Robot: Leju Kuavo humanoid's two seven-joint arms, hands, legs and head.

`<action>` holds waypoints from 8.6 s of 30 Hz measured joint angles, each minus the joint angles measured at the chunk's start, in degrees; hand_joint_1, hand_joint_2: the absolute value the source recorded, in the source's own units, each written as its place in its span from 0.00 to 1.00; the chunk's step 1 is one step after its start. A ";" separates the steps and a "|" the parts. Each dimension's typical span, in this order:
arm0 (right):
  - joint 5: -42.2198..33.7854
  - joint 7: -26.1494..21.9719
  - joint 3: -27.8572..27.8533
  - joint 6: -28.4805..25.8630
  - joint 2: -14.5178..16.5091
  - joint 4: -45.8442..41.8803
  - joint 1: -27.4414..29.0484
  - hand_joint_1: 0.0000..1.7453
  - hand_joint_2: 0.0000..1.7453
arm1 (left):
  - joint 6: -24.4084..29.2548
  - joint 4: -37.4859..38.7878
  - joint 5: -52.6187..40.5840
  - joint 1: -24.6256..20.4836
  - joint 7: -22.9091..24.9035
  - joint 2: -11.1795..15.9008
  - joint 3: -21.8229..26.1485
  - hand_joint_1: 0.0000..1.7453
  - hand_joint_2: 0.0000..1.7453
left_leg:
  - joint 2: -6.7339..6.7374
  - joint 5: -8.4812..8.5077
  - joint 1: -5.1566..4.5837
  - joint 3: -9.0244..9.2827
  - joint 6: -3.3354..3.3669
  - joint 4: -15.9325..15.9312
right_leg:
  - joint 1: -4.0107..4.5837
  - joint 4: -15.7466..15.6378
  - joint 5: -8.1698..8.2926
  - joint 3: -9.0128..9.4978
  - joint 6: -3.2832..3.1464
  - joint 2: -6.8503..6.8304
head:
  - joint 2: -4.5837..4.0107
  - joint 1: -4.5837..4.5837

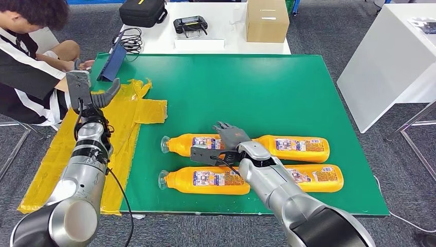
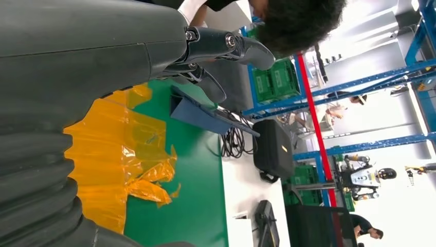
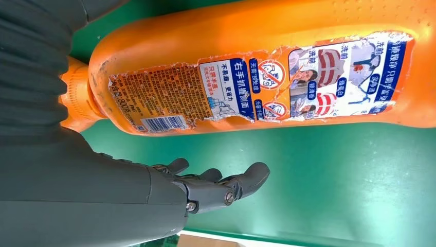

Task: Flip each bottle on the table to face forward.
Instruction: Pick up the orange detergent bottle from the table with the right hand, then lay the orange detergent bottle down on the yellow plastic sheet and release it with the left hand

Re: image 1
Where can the person's left hand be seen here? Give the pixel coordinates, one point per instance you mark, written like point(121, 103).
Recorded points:
point(88, 64)

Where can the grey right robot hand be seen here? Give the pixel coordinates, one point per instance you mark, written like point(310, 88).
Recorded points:
point(233, 136)

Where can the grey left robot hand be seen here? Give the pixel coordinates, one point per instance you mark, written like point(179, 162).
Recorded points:
point(105, 97)

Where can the orange detergent bottle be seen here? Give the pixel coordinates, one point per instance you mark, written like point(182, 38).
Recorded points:
point(323, 184)
point(296, 155)
point(180, 145)
point(204, 187)

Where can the black carry case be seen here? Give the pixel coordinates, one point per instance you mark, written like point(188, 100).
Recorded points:
point(141, 12)

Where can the person's right forearm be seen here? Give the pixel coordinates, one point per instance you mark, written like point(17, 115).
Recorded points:
point(61, 84)

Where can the person's left forearm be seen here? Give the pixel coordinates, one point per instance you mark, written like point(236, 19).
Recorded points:
point(54, 63)

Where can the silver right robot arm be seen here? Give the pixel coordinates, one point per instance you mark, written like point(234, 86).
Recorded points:
point(289, 197)

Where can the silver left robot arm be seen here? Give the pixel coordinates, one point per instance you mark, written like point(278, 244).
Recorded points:
point(78, 191)

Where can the blue tablet case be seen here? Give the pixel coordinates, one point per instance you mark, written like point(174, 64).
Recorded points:
point(110, 66)

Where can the yellow taped cardboard sheet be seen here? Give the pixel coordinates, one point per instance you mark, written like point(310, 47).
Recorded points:
point(126, 122)

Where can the green table mat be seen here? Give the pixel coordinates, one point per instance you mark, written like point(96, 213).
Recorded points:
point(238, 95)

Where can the blue metal shelving rack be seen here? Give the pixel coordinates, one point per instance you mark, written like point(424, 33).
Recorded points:
point(95, 1)

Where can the person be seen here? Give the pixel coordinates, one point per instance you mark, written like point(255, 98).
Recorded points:
point(24, 75)

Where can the black handheld controller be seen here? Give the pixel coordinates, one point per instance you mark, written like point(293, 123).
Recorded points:
point(190, 24)

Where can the long white table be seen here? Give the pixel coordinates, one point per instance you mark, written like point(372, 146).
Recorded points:
point(224, 20)

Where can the brown cardboard box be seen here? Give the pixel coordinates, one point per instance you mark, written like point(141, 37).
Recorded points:
point(267, 24)

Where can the green plastic crate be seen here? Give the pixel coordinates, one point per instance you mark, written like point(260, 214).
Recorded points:
point(289, 5)

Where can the white table with metal legs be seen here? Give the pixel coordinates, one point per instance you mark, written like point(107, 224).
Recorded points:
point(381, 68)

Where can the black floor object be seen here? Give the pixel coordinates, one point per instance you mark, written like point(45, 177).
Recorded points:
point(425, 240)

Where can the printed brochure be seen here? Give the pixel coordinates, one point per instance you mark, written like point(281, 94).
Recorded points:
point(425, 25)

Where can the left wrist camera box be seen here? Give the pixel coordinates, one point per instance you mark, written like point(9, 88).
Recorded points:
point(79, 88)

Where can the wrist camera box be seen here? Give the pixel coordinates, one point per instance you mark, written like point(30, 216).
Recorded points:
point(79, 88)
point(204, 156)

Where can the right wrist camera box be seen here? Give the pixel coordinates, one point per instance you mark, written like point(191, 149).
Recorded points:
point(204, 156)

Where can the metal chair frame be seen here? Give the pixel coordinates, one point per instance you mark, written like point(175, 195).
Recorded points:
point(10, 124)

